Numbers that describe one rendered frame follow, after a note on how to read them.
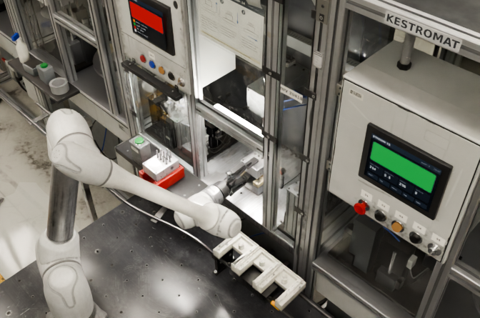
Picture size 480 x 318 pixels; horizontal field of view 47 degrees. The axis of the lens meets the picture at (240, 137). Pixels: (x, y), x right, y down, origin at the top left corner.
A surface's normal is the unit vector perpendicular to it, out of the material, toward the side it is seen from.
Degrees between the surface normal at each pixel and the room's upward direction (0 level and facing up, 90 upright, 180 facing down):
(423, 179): 90
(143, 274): 0
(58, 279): 6
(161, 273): 0
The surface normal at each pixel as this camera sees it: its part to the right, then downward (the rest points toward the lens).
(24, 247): -0.01, -0.75
